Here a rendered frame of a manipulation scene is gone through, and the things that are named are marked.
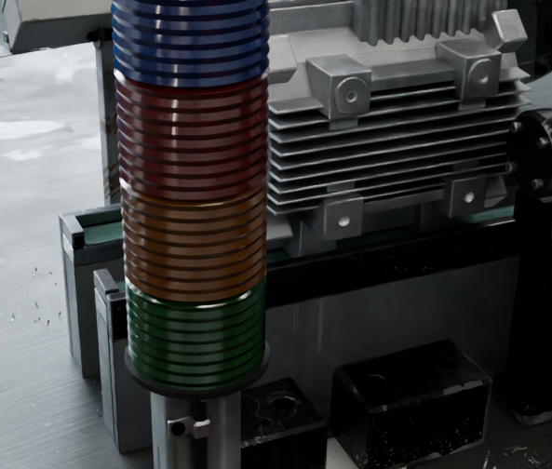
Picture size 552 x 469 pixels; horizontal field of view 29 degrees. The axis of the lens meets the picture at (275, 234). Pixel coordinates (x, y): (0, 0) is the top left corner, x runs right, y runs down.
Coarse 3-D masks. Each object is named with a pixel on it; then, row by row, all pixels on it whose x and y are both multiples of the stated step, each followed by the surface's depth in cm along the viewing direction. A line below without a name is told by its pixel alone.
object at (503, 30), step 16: (496, 16) 76; (512, 16) 76; (496, 32) 76; (512, 32) 76; (272, 48) 69; (288, 48) 70; (496, 48) 76; (512, 48) 77; (272, 64) 69; (288, 64) 69; (272, 80) 70; (288, 80) 71; (496, 176) 82; (496, 192) 81; (272, 224) 75; (288, 224) 75; (272, 240) 74; (288, 240) 76
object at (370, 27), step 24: (360, 0) 73; (384, 0) 73; (408, 0) 74; (432, 0) 75; (456, 0) 75; (480, 0) 76; (504, 0) 77; (360, 24) 73; (384, 24) 74; (408, 24) 74; (432, 24) 75; (456, 24) 76; (480, 24) 77
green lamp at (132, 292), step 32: (128, 288) 45; (256, 288) 45; (128, 320) 46; (160, 320) 44; (192, 320) 44; (224, 320) 44; (256, 320) 45; (160, 352) 45; (192, 352) 44; (224, 352) 45; (256, 352) 46; (160, 384) 46; (192, 384) 45; (224, 384) 46
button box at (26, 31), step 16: (16, 0) 88; (32, 0) 88; (48, 0) 89; (64, 0) 89; (80, 0) 90; (96, 0) 90; (16, 16) 89; (32, 16) 88; (48, 16) 89; (64, 16) 89; (80, 16) 90; (96, 16) 90; (112, 16) 91; (16, 32) 90; (32, 32) 90; (48, 32) 91; (64, 32) 92; (80, 32) 93; (16, 48) 94; (32, 48) 95
